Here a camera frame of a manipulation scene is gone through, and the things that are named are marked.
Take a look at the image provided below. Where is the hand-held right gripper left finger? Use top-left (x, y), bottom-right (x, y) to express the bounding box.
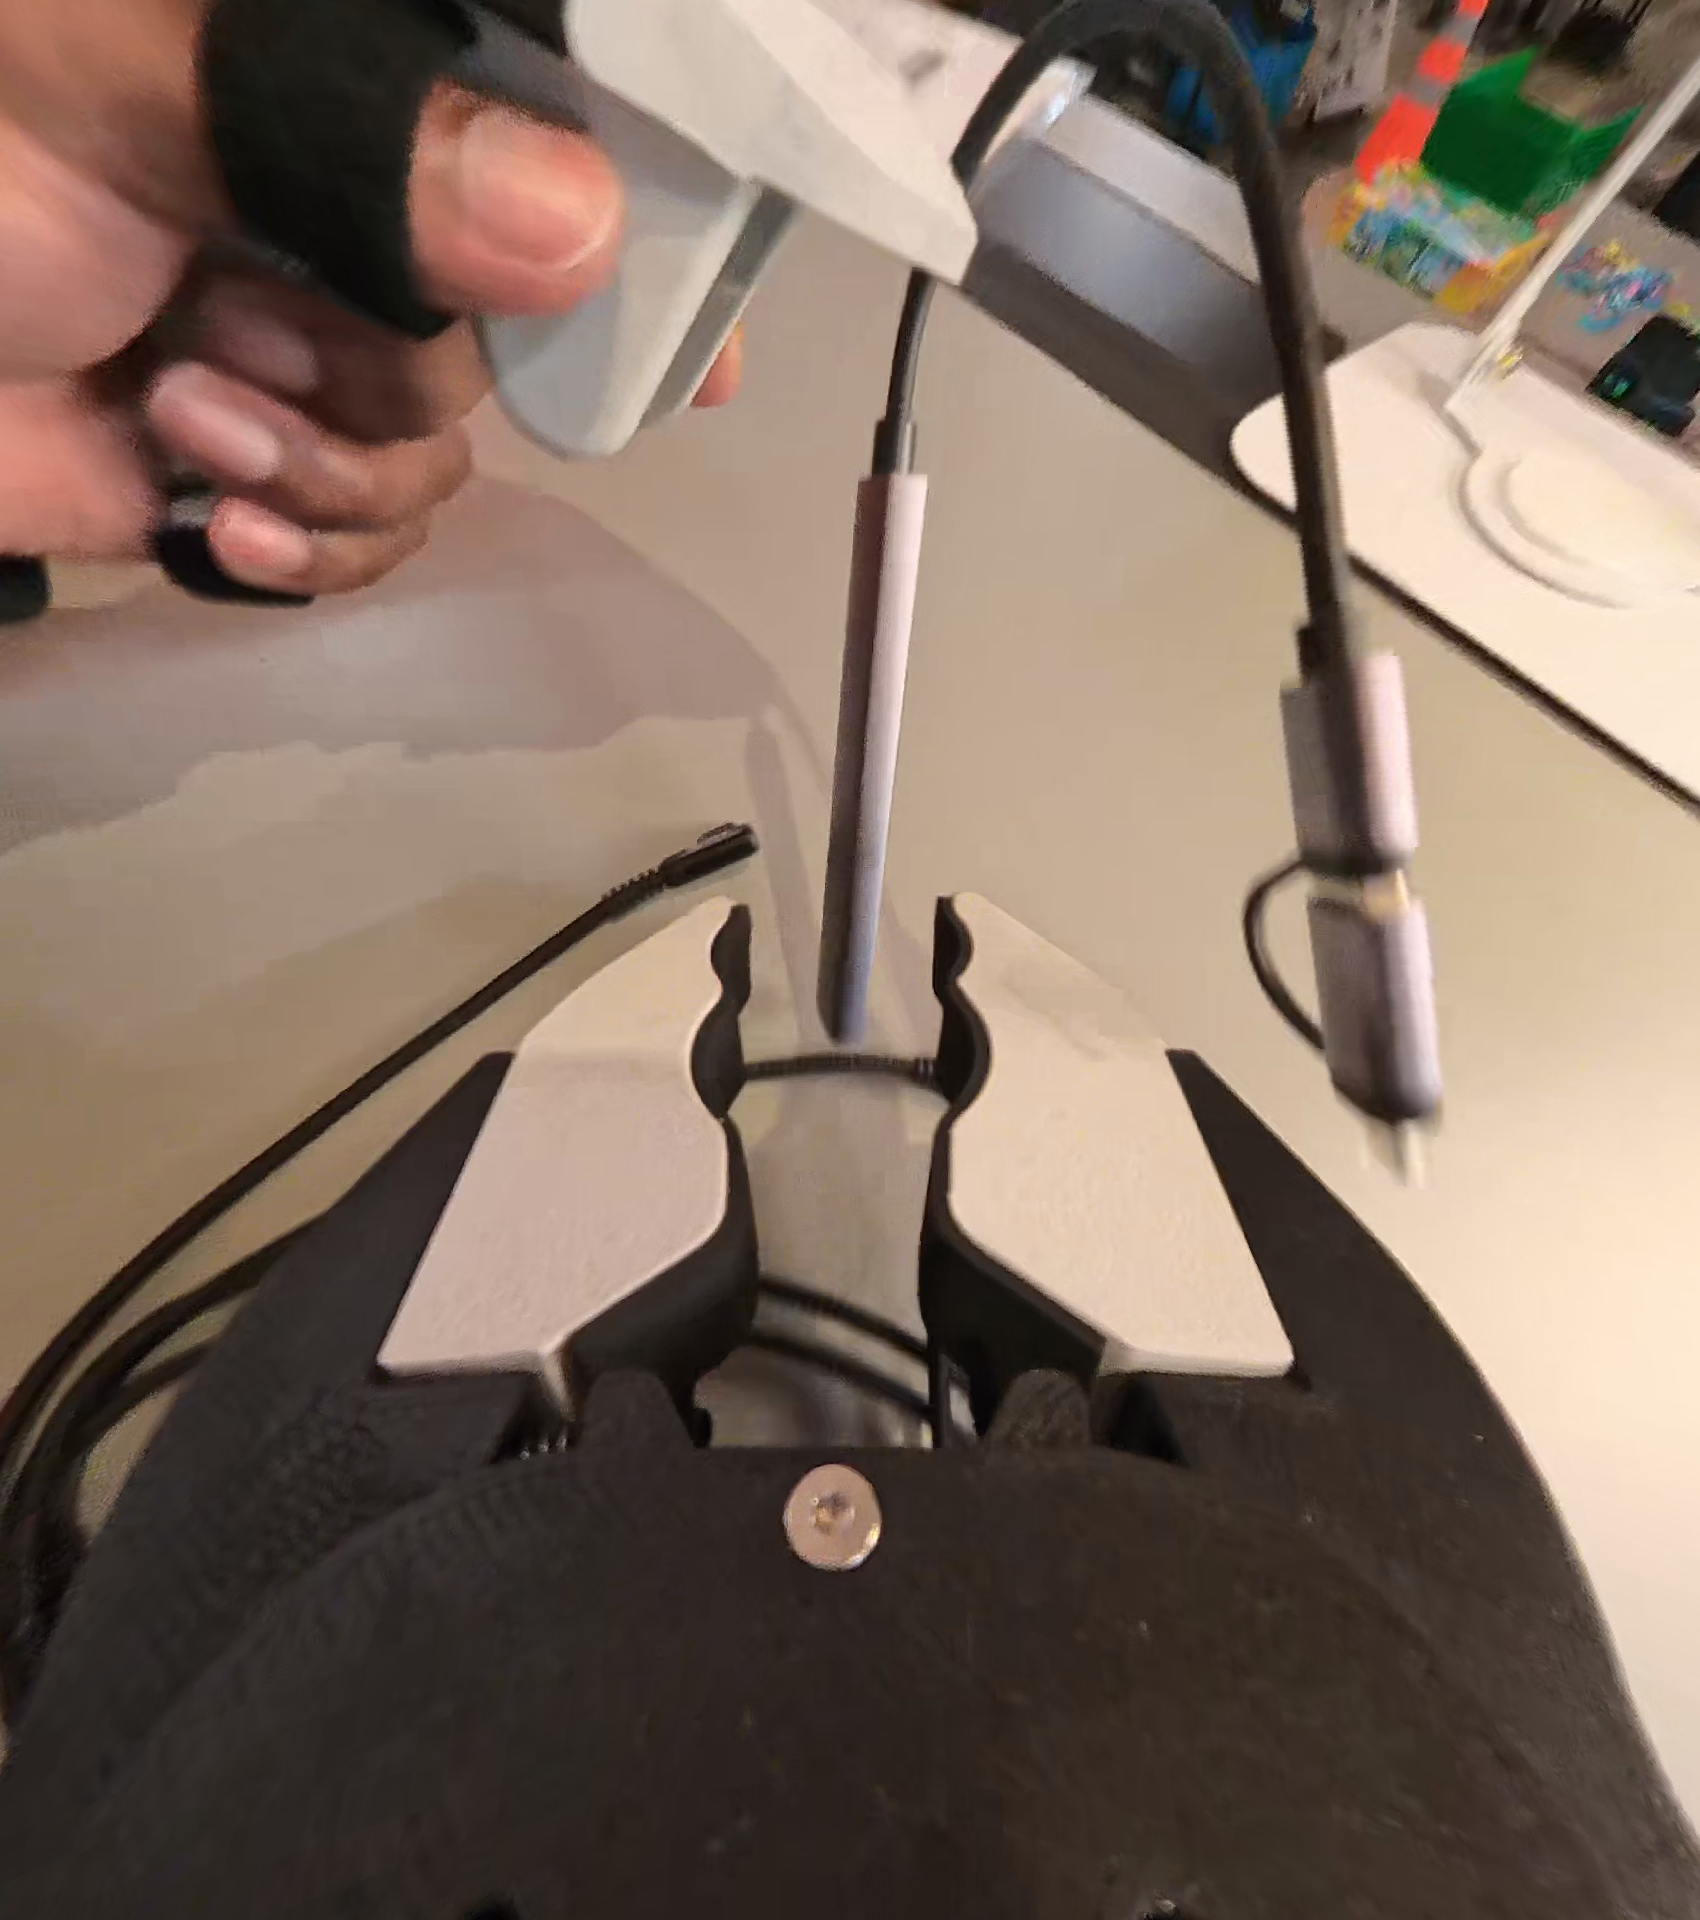
top-left (375, 896), bottom-right (760, 1419)

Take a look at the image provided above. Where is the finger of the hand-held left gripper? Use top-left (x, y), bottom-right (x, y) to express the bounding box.
top-left (564, 0), bottom-right (1093, 288)

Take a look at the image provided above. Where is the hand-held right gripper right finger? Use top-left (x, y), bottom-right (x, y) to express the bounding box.
top-left (921, 896), bottom-right (1295, 1412)

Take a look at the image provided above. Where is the black braided usb-c cable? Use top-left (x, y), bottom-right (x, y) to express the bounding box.
top-left (0, 822), bottom-right (979, 1697)

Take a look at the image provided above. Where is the grey usb hub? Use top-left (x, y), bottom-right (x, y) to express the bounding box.
top-left (815, 466), bottom-right (934, 1051)

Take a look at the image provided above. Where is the black hub cable with plug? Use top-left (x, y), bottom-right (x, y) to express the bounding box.
top-left (873, 0), bottom-right (1447, 1191)

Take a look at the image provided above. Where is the person's left hand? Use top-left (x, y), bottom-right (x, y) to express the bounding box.
top-left (0, 0), bottom-right (746, 603)

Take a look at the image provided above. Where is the grey box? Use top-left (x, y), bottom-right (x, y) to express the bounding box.
top-left (966, 58), bottom-right (1336, 469)

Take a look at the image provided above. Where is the orange traffic cone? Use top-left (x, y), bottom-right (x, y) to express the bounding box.
top-left (1357, 0), bottom-right (1491, 176)

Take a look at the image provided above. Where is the white base board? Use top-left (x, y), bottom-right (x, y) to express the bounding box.
top-left (1229, 323), bottom-right (1700, 825)

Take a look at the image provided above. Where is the green plastic bin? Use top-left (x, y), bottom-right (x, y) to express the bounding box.
top-left (1418, 50), bottom-right (1642, 224)

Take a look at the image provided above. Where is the small black device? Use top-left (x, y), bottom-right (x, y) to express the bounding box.
top-left (1585, 305), bottom-right (1700, 441)

